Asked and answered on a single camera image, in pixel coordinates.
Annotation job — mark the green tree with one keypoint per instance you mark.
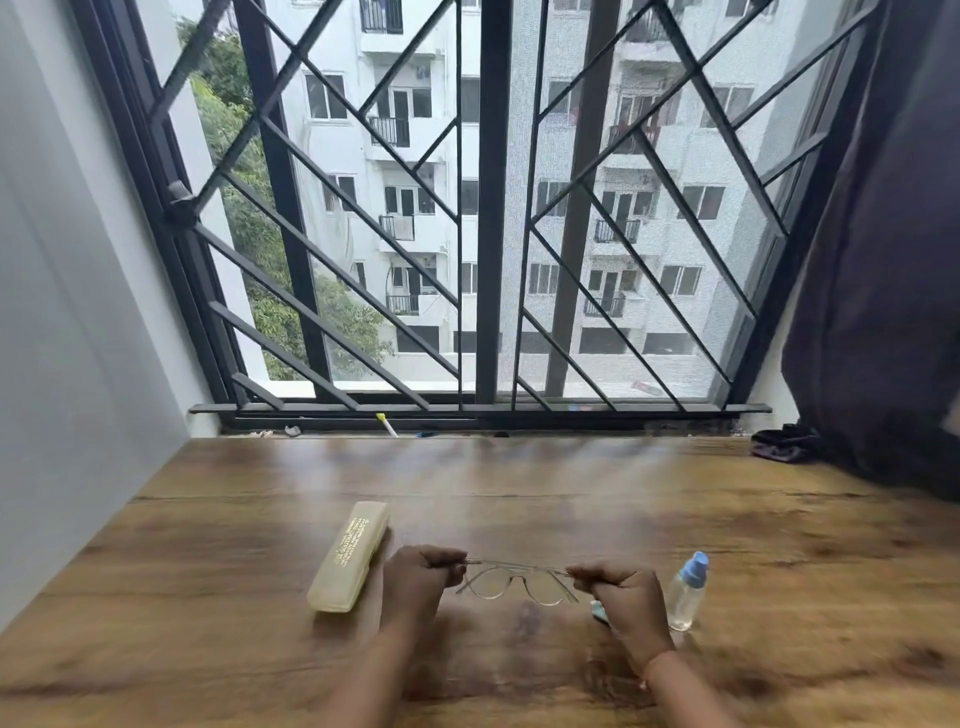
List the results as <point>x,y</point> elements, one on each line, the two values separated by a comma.
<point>240,210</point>

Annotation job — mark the dark curtain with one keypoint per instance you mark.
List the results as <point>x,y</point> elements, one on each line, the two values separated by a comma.
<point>885,262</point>

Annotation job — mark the light green cleaning cloth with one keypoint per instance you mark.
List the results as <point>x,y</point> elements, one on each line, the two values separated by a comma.
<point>600,611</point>

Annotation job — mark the white apartment building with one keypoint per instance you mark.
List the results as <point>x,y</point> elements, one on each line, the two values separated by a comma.
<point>360,150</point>

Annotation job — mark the clear-framed eyeglasses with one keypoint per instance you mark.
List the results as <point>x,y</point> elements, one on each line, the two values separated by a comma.
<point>517,585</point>

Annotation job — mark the pink wrist thread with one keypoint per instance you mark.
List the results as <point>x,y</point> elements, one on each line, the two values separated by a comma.
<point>656,664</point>

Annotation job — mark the translucent yellowish glasses case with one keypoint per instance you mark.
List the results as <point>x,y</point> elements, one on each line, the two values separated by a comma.
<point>349,555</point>

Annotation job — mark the small spray bottle blue cap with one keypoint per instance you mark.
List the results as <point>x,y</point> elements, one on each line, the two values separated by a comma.
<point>688,596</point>

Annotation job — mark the person's left hand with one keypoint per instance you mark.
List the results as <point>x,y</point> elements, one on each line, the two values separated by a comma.
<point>416,589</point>

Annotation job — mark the person's right hand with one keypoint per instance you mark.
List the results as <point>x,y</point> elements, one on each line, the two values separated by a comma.
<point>634,611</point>

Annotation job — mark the black metal window grille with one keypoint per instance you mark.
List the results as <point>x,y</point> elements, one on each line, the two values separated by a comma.
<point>210,409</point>

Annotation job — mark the dark crumpled cloth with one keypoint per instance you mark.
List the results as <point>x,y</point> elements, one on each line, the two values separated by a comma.
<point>784,444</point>

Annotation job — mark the person's left forearm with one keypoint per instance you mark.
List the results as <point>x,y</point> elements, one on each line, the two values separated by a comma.
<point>367,679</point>

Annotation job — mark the white stick yellow tip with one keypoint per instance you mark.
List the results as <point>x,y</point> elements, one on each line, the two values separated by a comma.
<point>386,424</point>

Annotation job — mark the black window frame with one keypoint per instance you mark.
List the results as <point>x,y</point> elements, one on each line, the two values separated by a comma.
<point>493,225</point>

